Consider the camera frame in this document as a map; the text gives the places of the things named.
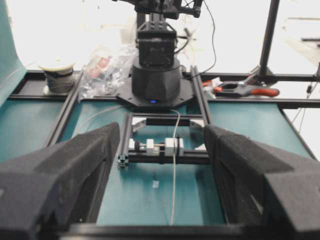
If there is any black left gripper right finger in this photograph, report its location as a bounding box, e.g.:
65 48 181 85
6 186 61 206
204 124 320 233

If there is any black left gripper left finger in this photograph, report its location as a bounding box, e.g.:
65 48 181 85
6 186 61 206
0 122 120 240

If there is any thin grey wire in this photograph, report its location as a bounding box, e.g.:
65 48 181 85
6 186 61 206
74 104 181 225

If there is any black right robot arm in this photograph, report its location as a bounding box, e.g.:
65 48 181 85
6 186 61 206
117 0 202 105

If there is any orange black spring clamp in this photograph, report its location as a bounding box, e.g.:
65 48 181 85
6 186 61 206
202 74 280 98

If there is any white black clamp fixture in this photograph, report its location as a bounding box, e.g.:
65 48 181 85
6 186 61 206
128 137 185 157

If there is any white tape scrap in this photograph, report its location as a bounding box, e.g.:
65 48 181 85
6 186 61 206
152 180 160 189

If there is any clear plastic bag of hardware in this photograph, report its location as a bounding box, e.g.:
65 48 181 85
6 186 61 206
78 44 139 102

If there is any long black extrusion rail far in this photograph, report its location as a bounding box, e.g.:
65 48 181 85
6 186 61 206
43 71 83 148

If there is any long black extrusion rail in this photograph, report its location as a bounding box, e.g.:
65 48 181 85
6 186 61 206
190 66 213 125
43 71 83 148

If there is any small black extrusion frame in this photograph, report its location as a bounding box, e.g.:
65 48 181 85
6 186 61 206
117 112 209 169

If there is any black table frame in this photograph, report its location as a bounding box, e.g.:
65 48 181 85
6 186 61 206
0 0 320 240

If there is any grey wire spool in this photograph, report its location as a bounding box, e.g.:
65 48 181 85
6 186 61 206
37 58 76 96

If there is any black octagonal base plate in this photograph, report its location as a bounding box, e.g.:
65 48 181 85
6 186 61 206
116 77 194 111

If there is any long black extrusion rail near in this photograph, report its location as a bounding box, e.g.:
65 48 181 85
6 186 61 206
190 66 213 125

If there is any black thin cable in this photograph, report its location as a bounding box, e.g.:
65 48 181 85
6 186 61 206
174 0 217 76

